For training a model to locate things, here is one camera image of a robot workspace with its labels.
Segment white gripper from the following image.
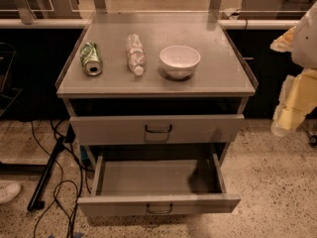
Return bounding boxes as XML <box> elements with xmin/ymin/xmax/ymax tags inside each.
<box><xmin>270</xmin><ymin>68</ymin><xmax>317</xmax><ymax>137</ymax></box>

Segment clear plastic water bottle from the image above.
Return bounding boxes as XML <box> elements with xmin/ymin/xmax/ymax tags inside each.
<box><xmin>126</xmin><ymin>34</ymin><xmax>147</xmax><ymax>76</ymax></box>

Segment crushed green soda can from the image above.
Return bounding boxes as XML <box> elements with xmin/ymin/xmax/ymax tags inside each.
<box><xmin>80</xmin><ymin>43</ymin><xmax>103</xmax><ymax>76</ymax></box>

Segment white counter rail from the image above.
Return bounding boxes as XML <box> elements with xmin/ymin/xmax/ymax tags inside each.
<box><xmin>0</xmin><ymin>19</ymin><xmax>298</xmax><ymax>30</ymax></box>

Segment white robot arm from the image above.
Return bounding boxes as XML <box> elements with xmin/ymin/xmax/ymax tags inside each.
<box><xmin>270</xmin><ymin>2</ymin><xmax>317</xmax><ymax>137</ymax></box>

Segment white ceramic bowl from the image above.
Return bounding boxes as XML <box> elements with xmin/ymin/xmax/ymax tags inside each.
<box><xmin>159</xmin><ymin>46</ymin><xmax>201</xmax><ymax>79</ymax></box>

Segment black floor cable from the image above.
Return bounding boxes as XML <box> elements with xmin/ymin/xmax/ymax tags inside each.
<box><xmin>30</xmin><ymin>119</ymin><xmax>95</xmax><ymax>238</ymax></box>

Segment white shoe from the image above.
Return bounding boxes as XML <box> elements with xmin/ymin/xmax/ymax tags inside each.
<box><xmin>0</xmin><ymin>182</ymin><xmax>22</xmax><ymax>205</ymax></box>

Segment black floor stand bar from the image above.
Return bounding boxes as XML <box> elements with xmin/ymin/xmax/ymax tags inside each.
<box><xmin>27</xmin><ymin>137</ymin><xmax>64</xmax><ymax>211</ymax></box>

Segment grey metal drawer cabinet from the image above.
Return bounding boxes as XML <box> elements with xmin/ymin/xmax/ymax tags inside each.
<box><xmin>57</xmin><ymin>12</ymin><xmax>258</xmax><ymax>160</ymax></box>

